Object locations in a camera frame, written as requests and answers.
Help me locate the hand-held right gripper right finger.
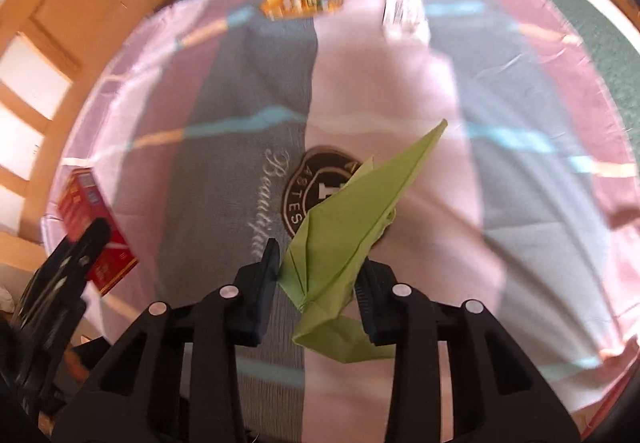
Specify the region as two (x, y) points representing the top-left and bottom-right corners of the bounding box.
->
(352, 257), (581, 443)

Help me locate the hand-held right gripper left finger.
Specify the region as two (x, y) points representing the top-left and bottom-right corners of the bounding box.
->
(52, 237), (281, 443)

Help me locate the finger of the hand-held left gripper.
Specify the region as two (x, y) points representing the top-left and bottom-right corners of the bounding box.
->
(49, 217), (113, 285)

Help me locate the red cardboard box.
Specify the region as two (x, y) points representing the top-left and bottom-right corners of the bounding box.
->
(56, 167), (140, 298)

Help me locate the green paper sheet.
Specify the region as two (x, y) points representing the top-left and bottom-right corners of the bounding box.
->
(277, 119), (449, 364)

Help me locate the purple striped blanket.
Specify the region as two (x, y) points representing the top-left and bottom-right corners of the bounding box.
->
(40, 0), (637, 443)

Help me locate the white blue packet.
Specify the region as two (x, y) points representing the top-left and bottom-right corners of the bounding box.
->
(381, 0), (431, 42)

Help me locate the wooden window frame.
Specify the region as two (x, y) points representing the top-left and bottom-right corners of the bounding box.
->
(0, 0), (195, 274)

